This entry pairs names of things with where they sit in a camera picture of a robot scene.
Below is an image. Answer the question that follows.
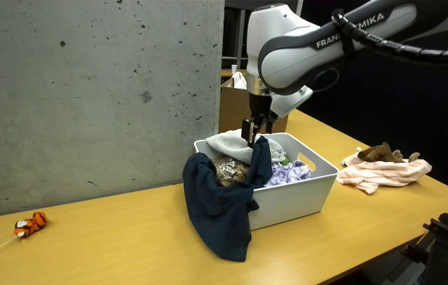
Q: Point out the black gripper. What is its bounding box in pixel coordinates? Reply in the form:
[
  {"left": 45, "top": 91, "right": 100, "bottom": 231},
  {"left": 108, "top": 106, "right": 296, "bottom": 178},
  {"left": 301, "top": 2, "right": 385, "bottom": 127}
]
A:
[{"left": 241, "top": 89, "right": 281, "bottom": 146}]

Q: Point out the pale whitish cloth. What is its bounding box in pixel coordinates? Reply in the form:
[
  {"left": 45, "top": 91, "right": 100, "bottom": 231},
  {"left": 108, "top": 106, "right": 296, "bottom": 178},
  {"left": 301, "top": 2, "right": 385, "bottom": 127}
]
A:
[{"left": 205, "top": 129, "right": 288, "bottom": 167}]

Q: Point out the purple patterned cloth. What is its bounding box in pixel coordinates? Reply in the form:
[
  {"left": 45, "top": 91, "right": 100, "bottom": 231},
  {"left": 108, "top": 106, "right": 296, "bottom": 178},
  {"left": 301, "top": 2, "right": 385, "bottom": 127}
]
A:
[{"left": 262, "top": 159, "right": 315, "bottom": 190}]

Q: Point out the navy blue cloth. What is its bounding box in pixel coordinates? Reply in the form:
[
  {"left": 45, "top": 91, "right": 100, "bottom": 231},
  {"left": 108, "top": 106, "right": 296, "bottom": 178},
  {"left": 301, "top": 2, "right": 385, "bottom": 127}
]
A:
[{"left": 182, "top": 135, "right": 274, "bottom": 263}]

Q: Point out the pale pink cloth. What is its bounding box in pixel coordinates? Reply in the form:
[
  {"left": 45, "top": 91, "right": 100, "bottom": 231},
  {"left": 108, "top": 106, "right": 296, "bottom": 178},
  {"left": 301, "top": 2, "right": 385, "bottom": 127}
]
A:
[{"left": 336, "top": 149, "right": 434, "bottom": 197}]

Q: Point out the white plastic basket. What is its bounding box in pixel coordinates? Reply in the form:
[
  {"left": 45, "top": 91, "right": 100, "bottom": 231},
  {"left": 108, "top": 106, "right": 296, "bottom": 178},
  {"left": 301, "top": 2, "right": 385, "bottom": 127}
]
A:
[{"left": 192, "top": 132, "right": 339, "bottom": 231}]

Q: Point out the brown cardboard box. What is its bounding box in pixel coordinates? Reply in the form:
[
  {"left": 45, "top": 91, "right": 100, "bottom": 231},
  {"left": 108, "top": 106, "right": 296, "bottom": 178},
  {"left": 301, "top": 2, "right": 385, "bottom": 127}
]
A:
[{"left": 219, "top": 70, "right": 292, "bottom": 135}]

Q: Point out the white bag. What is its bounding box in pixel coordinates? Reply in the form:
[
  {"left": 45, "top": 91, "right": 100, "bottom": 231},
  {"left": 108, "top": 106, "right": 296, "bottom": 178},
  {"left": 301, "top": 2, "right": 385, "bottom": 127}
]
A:
[{"left": 231, "top": 70, "right": 250, "bottom": 92}]

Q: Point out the leopard patterned cloth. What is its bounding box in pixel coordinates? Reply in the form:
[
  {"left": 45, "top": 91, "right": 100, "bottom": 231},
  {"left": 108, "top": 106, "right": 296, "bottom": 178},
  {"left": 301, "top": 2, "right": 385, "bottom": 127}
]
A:
[{"left": 212, "top": 157, "right": 252, "bottom": 189}]

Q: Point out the orange tiger toy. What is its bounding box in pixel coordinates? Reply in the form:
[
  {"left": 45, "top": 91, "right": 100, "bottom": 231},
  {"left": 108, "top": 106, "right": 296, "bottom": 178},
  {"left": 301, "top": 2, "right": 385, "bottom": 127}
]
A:
[{"left": 0, "top": 211, "right": 49, "bottom": 250}]

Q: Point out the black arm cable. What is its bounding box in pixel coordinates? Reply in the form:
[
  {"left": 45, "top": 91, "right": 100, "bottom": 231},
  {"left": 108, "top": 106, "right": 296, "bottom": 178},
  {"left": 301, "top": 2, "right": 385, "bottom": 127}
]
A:
[{"left": 331, "top": 8, "right": 448, "bottom": 65}]

